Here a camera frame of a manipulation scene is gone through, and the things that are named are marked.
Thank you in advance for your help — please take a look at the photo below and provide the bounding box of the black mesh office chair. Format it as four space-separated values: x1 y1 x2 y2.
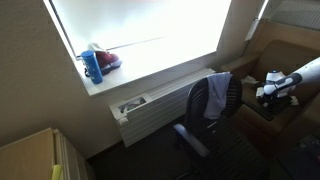
172 71 275 180

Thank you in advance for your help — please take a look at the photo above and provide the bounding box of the white wall heater unit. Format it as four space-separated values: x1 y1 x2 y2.
109 67 216 148

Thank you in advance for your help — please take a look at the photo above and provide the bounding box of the white wall-mounted box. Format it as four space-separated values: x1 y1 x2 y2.
244 17 260 43

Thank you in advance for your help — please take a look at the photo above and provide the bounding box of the small yellow object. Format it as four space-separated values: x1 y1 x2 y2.
51 164 64 180

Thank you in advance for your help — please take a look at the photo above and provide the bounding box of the red sneaker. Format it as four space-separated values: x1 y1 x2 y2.
87 42 123 76

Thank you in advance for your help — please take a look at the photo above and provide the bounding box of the blue water bottle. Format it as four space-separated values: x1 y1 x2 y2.
80 50 104 85

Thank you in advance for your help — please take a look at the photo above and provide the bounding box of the crumpled white sock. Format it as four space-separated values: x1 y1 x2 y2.
289 95 300 107

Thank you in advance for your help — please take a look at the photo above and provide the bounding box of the light wooden cabinet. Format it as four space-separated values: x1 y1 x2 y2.
0 127 97 180

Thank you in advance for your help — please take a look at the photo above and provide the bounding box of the thin grey window rod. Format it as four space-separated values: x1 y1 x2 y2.
105 36 167 52

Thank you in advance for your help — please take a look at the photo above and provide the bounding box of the brown leather armchair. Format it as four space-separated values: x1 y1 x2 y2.
220 19 320 159

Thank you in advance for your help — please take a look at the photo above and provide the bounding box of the light blue garment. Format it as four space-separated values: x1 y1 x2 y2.
203 71 234 121

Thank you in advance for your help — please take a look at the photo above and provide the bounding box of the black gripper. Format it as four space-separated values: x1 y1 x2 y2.
264 94 289 114

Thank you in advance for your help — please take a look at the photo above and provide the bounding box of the long white sock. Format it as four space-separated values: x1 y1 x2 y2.
241 75 260 85

